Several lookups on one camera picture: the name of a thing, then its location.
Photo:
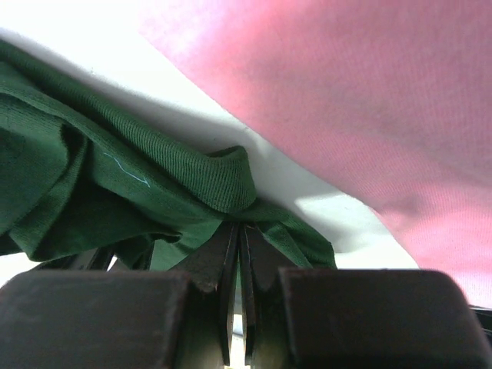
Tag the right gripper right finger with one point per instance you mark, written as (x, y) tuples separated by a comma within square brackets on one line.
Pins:
[(322, 318)]

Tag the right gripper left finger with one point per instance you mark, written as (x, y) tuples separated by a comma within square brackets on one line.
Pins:
[(87, 317)]

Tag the white and green t-shirt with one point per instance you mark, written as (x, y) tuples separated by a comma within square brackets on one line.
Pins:
[(79, 173)]

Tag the folded pink t-shirt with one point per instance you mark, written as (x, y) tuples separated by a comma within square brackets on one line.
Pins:
[(389, 101)]

